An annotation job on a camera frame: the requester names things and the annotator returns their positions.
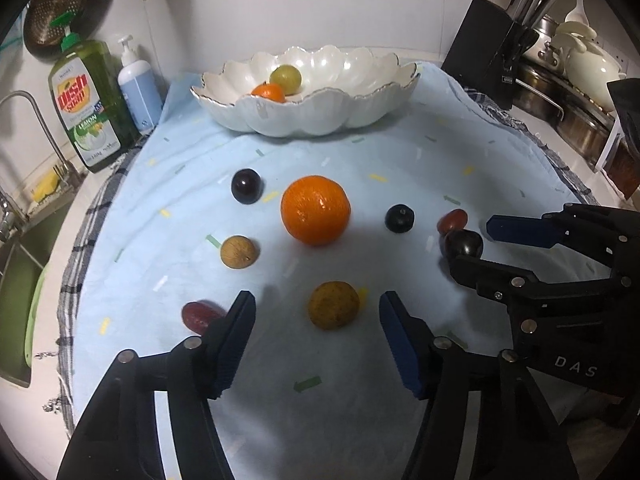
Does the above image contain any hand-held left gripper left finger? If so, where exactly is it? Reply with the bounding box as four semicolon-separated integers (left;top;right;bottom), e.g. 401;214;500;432
56;290;257;480

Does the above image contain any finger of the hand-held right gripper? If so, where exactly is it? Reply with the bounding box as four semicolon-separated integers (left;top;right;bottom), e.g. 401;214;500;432
486;202;640;277
447;256;640;319

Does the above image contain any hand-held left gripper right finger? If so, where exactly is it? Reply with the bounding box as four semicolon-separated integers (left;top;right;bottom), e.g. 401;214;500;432
378;291;583;480

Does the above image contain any dark purple plum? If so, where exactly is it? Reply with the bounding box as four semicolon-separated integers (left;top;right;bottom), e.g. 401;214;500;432
231;168;263;205
444;229;484;261

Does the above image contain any red grape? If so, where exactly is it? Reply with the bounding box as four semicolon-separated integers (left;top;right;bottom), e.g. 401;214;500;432
181;300;226;333
437;209;469;235

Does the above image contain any yellow-brown round fruit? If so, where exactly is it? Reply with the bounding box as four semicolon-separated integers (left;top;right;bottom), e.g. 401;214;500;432
307;281;361;331

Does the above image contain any tan longan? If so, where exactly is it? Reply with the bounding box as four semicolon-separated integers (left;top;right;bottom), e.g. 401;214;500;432
220;235;260;271

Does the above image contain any small dark grape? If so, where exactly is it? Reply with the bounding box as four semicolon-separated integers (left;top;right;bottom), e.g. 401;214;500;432
384;204;415;234

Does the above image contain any large orange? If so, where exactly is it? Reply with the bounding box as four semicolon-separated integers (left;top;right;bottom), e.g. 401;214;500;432
280;175;352;247

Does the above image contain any white scalloped bowl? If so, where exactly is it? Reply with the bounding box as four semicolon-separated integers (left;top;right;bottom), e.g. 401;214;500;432
189;45;421;137

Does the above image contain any steel pan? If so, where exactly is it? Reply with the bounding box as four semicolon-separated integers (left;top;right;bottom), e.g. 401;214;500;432
555;100;618;156

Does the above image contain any light blue patterned cloth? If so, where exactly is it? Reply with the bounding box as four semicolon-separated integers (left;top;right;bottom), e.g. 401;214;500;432
70;60;598;480

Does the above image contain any steel pot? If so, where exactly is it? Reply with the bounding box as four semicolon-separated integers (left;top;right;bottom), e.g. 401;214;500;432
515;62;566;126

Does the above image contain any black knife block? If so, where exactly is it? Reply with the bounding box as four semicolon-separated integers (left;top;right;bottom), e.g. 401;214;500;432
441;0;538;111

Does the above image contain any white ceramic pot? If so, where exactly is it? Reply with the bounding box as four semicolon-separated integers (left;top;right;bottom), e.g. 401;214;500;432
550;20;628;111

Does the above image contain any green plastic board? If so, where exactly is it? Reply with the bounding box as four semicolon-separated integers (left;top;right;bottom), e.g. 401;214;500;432
24;260;48;366

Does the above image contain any steel sink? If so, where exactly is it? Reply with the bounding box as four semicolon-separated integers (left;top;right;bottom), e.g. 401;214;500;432
0;195;76;391

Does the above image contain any gooseneck steel faucet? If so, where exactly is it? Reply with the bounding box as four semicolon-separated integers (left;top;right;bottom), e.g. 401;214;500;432
0;91;86;196

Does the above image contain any yellow sponge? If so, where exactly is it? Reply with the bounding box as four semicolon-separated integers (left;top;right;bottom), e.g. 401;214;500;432
32;170;66;203

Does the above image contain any small orange mandarin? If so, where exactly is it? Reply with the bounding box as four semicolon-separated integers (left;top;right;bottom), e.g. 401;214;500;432
250;83;287;104

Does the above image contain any pull-down steel faucet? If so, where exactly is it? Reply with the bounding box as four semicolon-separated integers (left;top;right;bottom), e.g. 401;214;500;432
0;185;21;246

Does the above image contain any blue pump bottle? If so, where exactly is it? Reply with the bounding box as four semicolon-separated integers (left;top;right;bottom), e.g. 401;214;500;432
117;35;163;136

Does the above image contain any round green fruit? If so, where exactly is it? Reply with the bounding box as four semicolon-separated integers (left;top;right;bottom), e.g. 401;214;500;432
269;64;303;95

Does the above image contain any green dish soap bottle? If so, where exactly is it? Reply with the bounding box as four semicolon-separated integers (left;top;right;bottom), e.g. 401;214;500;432
48;14;141;173

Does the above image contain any dark metal colander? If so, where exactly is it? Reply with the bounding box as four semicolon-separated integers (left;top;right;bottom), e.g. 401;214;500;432
22;0;116;63

